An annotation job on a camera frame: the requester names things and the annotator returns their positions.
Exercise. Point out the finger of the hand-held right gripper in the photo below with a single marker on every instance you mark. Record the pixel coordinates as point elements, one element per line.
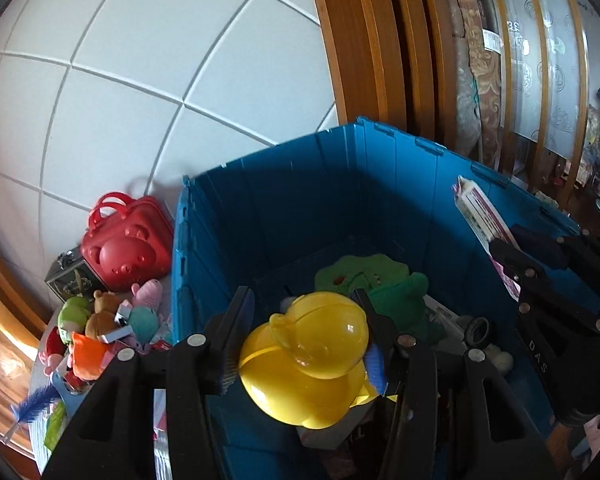
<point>517,265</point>
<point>540,244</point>

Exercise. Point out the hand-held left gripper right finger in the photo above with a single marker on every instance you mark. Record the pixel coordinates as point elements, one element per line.
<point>377,367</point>

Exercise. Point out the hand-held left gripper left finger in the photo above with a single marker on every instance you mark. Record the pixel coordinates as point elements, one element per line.
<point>228,360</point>

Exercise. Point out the pink and white tissue box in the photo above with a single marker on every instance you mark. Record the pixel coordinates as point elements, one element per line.
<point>480,215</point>

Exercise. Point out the yellow plastic duck toy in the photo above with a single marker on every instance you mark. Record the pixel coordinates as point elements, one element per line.
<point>305,360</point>

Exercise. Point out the blue plastic crate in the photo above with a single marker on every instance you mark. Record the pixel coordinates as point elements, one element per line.
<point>280,210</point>

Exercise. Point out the white fuzzy ball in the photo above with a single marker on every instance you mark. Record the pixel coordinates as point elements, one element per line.
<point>502,360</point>

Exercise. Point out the dark green plush toy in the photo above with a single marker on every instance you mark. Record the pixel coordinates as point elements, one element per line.
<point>405,305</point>

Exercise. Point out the teal plush toy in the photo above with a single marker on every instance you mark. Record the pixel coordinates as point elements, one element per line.
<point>144,325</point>

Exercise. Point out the light green flat plush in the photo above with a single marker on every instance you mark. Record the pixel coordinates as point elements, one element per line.
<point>360,270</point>

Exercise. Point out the pink plush toy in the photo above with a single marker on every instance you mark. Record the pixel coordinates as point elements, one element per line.
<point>147,293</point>

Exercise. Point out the white flat box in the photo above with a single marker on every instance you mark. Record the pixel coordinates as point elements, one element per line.
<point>117,333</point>

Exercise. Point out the brown bear plush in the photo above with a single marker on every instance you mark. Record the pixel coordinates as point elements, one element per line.
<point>102,315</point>

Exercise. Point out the orange plush toy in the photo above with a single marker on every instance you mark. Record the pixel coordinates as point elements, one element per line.
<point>92,357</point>

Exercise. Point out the red bear suitcase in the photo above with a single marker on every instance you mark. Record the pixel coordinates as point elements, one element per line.
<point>125,255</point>

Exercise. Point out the green avocado plush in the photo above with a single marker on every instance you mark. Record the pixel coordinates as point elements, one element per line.
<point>75,317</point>

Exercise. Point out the light blue plastic slingshot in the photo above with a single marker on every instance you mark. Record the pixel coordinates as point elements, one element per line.
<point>70,395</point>

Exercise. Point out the rolled patterned carpet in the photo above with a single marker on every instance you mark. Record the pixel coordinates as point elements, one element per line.
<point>480,85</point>

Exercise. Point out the red plush toy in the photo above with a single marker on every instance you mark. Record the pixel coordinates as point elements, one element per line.
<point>55,342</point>

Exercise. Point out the black gift box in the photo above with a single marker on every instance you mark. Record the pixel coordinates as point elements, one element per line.
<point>70,285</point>

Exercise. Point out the small pink pig plush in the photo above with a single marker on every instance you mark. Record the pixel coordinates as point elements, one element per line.
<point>50,364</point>

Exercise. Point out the frosted glass door panel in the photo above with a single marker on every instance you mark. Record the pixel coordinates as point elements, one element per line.
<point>545,60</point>

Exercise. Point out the lime green packet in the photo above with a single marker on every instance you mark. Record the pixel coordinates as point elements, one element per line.
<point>55,427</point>

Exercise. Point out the blue feather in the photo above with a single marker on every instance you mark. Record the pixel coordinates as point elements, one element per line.
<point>35,405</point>

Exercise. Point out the beige curtain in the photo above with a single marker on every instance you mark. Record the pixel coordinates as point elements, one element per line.
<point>0,375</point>

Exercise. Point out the wooden door frame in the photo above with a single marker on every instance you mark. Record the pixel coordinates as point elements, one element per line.
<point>380,60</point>
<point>0,280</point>

